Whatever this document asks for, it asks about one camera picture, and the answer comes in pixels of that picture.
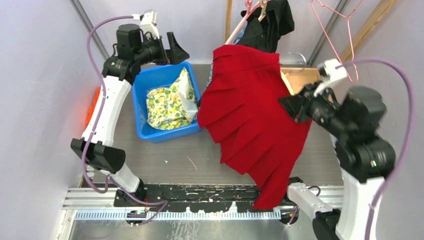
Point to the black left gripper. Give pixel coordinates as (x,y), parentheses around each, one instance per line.
(178,54)

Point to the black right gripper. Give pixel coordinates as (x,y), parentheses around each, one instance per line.
(297,106)

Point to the lemon print skirt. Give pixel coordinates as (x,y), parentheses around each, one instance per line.
(172,107)

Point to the red pleated skirt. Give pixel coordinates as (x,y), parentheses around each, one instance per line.
(241,111)

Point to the pink wire hanger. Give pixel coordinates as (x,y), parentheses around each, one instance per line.
(337,31)

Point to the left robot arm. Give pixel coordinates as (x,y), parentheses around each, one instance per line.
(135,46)

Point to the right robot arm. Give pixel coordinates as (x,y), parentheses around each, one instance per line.
(365,159)

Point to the pink plastic hanger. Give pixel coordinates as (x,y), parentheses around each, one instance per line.
(250,8)

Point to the wooden rack base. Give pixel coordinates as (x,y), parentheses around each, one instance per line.
(299,79)

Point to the blue plastic bin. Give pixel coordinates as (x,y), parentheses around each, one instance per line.
(154,77)

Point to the blue floral garment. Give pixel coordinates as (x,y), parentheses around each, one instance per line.
(233,42)

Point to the black garment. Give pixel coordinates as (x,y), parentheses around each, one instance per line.
(265,35)

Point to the orange cloth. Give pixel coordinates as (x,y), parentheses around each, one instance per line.
(92,107)

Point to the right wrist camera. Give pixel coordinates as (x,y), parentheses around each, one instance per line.
(331,72)

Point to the wooden rack post left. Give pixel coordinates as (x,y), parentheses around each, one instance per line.
(228,16)

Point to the wooden rack post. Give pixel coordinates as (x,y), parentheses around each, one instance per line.
(228,16)
(370,24)

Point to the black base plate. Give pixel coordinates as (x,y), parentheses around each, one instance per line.
(207,198)

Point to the aluminium frame rail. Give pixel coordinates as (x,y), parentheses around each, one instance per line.
(82,14)

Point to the wooden rack post right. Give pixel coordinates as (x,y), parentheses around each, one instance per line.
(370,24)

